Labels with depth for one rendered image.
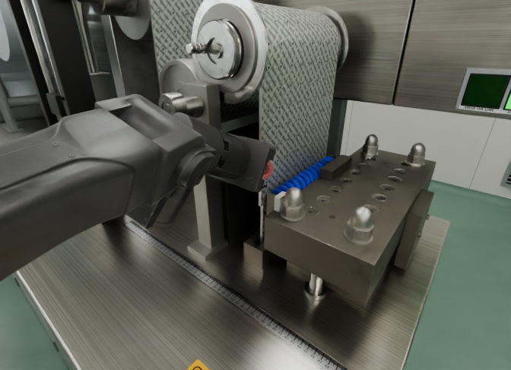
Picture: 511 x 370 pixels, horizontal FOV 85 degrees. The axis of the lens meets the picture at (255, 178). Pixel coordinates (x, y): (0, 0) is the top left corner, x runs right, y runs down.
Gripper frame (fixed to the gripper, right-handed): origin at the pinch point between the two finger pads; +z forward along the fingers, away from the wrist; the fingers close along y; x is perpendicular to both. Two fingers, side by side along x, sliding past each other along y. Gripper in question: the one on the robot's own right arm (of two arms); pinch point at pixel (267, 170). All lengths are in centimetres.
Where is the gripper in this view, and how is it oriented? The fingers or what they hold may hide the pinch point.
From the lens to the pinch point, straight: 45.8
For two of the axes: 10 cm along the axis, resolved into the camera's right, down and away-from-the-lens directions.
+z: 5.4, 1.5, 8.3
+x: 3.1, -9.5, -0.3
